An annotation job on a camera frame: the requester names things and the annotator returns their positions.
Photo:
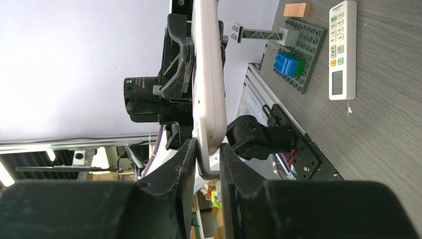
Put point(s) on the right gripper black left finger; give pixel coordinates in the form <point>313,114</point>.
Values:
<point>158,206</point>

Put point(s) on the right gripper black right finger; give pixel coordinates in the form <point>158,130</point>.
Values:
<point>257,208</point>

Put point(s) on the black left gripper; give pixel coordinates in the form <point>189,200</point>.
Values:
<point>175,75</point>

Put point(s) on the white remote control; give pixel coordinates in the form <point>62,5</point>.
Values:
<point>209,109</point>
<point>342,51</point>

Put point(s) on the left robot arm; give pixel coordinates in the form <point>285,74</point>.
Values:
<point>142,96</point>

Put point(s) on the blue brick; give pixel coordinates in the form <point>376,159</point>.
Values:
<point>285,64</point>

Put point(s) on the grey building baseplate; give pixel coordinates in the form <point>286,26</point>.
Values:
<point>308,47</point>

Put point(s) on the grey brick truss piece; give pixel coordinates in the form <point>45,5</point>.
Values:
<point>286,36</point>

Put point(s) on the green brick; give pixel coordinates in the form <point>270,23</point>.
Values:
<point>300,65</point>

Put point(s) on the small wooden block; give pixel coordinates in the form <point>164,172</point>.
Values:
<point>297,9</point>

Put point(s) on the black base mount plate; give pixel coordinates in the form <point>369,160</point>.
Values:
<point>278,139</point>

